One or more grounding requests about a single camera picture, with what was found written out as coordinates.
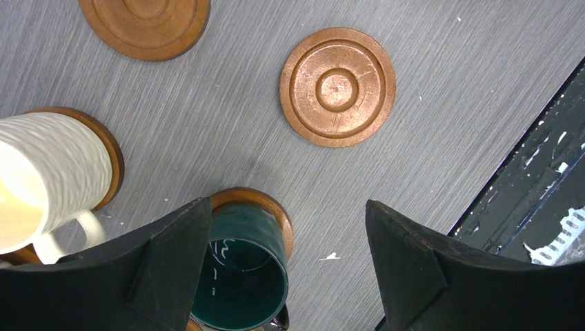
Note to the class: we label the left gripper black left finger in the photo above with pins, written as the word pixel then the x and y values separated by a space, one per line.
pixel 145 279

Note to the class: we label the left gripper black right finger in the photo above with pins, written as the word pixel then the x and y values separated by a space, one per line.
pixel 429 281

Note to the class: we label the aluminium front rail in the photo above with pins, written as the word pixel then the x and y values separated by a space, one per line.
pixel 567 247

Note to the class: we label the dark teal cup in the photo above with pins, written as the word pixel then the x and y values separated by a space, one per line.
pixel 242 274

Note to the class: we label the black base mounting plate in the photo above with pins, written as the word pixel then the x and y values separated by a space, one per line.
pixel 536 184

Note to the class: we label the brown ringed wooden coaster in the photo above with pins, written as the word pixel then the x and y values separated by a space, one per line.
pixel 274 214
pixel 112 155
pixel 148 30
pixel 337 87

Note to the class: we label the large cream mug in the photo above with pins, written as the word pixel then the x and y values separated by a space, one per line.
pixel 45 178

